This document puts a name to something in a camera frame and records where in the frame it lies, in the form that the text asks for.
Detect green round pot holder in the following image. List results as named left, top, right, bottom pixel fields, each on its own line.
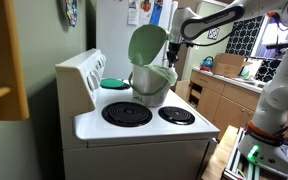
left=99, top=77, right=127, bottom=90

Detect pale green bin liner bag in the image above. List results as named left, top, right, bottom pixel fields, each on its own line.
left=129, top=52, right=179, bottom=87

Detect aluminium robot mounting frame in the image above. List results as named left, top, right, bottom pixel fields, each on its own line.
left=221, top=127, right=288, bottom=180

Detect blue printed fridge paper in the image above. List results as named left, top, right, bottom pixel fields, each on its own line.
left=149, top=1, right=165, bottom=27

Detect white printed fridge paper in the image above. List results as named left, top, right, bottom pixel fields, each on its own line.
left=127, top=0, right=140, bottom=27

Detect blue kettle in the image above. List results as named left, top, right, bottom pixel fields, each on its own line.
left=199, top=55, right=215, bottom=72

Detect white electric stove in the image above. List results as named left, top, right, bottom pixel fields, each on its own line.
left=54, top=48, right=221, bottom=180

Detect wooden kitchen cabinets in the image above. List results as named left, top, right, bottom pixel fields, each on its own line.
left=183, top=67, right=288, bottom=143

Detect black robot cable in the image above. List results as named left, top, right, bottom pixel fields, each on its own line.
left=183, top=13, right=288, bottom=48

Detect brown cardboard box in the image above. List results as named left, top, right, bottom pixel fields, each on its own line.
left=211, top=52, right=254, bottom=79

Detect wooden spice rack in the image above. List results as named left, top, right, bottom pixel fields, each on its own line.
left=0, top=0, right=30, bottom=134

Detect black white patterned curtain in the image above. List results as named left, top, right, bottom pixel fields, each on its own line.
left=224, top=14, right=278, bottom=83

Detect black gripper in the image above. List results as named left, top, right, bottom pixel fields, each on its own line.
left=166, top=41, right=181, bottom=69

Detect green bin lid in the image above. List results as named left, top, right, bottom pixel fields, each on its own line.
left=127, top=24, right=169, bottom=67

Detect white refrigerator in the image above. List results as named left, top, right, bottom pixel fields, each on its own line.
left=95, top=0, right=180, bottom=82

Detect silver metal pot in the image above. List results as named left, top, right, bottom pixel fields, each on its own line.
left=130, top=63, right=172, bottom=109

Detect light wooden robot table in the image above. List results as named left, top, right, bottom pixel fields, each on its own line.
left=201, top=124, right=249, bottom=180

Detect colourful decorative wall plate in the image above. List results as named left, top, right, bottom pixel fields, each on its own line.
left=64, top=0, right=79, bottom=28

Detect green bin carry handle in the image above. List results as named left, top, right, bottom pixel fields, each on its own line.
left=127, top=71, right=171, bottom=98

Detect orange printed fridge paper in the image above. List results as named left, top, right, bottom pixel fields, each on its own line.
left=139, top=0, right=154, bottom=21

